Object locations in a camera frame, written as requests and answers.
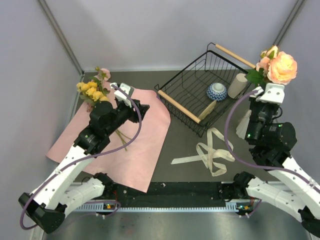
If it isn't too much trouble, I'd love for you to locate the black wire basket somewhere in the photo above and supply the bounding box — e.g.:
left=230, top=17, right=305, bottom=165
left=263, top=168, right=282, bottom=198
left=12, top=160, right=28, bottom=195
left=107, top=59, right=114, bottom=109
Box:
left=155, top=42, right=252, bottom=137

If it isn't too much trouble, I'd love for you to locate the double pink rose stem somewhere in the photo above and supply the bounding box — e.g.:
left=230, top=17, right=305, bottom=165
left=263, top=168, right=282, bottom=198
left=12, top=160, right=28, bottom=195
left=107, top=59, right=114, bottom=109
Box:
left=245, top=45, right=298, bottom=87

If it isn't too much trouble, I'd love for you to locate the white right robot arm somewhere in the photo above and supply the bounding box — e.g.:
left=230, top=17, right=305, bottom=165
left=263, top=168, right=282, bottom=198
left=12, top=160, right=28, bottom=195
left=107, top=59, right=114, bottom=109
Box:
left=232, top=93, right=320, bottom=237

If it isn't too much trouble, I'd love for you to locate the aluminium corner post right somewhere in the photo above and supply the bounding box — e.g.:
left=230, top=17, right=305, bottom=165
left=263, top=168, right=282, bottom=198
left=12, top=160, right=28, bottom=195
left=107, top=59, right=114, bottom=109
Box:
left=272, top=0, right=307, bottom=46

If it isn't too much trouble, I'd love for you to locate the aluminium front rail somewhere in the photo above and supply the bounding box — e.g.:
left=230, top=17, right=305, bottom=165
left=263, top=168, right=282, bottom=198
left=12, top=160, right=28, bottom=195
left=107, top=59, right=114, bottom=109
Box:
left=39, top=181, right=313, bottom=213

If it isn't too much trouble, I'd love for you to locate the wooden basket handle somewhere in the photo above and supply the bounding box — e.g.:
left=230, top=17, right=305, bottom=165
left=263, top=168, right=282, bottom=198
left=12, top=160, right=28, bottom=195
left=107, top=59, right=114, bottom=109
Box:
left=214, top=43, right=256, bottom=69
left=157, top=90, right=201, bottom=124

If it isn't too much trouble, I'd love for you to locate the purple pink wrapping paper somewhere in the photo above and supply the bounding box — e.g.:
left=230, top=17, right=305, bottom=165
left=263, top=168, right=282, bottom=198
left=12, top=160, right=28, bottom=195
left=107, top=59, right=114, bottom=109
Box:
left=46, top=88, right=171, bottom=192

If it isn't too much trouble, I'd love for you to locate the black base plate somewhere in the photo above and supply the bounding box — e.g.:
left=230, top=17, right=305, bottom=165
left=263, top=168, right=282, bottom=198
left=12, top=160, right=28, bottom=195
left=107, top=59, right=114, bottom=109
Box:
left=109, top=181, right=265, bottom=208

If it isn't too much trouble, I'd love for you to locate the near wooden basket handle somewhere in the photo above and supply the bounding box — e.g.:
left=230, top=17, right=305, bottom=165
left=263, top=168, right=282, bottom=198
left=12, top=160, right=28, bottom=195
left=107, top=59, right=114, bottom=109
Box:
left=157, top=90, right=201, bottom=124

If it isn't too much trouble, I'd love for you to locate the far wooden basket handle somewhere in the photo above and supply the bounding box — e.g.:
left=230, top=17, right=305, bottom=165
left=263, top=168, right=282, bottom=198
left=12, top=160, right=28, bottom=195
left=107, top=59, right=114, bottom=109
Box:
left=214, top=43, right=256, bottom=69

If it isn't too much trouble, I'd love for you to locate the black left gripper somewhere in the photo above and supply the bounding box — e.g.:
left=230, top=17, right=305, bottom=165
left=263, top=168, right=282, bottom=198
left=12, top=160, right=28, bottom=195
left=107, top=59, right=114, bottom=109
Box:
left=105, top=98, right=150, bottom=136

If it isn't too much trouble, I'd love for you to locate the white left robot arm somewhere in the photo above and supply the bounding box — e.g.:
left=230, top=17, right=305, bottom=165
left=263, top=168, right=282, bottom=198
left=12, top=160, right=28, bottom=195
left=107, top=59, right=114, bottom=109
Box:
left=18, top=99, right=150, bottom=234

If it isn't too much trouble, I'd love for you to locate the aluminium corner post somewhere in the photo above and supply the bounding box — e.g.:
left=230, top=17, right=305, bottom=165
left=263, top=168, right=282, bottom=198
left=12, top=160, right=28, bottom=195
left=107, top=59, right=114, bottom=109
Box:
left=37, top=0, right=84, bottom=76
left=272, top=0, right=307, bottom=46

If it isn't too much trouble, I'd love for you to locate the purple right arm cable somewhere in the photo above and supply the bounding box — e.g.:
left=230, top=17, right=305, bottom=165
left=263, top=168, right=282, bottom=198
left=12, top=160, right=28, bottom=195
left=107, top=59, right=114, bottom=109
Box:
left=223, top=89, right=320, bottom=218

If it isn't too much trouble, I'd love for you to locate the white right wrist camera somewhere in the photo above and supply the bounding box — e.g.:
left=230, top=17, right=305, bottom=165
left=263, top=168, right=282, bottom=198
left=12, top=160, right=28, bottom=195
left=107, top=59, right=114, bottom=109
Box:
left=250, top=83, right=285, bottom=105

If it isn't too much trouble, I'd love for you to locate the blue white patterned bowl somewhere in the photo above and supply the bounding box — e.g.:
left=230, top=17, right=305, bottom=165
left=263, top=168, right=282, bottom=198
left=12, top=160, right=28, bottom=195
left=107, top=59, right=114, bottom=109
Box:
left=206, top=82, right=227, bottom=102

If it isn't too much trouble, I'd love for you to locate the aluminium corner post left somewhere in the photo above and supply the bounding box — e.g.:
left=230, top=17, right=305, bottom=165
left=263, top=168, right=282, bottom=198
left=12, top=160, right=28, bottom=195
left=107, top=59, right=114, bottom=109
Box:
left=37, top=0, right=84, bottom=76

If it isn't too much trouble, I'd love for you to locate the wooden spatula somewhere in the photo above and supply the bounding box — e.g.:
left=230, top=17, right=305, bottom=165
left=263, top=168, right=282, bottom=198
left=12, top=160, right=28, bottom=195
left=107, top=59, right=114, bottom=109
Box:
left=198, top=100, right=217, bottom=121

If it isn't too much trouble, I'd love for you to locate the cream ribbon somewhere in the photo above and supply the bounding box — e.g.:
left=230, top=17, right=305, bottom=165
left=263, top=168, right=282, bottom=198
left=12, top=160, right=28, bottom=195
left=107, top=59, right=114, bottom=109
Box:
left=170, top=127, right=235, bottom=177

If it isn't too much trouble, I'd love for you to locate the beige cylindrical cup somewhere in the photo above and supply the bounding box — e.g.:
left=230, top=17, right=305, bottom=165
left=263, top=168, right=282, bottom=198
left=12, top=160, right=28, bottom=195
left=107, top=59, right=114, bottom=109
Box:
left=227, top=73, right=248, bottom=99

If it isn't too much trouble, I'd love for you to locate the yellow pink flower bunch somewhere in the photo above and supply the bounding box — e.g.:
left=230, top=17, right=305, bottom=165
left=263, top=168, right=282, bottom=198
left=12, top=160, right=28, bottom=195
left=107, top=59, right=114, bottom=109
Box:
left=76, top=65, right=133, bottom=151

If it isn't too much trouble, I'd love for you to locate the white ribbed vase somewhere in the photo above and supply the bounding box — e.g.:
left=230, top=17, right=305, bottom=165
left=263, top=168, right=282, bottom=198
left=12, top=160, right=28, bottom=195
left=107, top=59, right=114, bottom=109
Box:
left=236, top=110, right=252, bottom=140

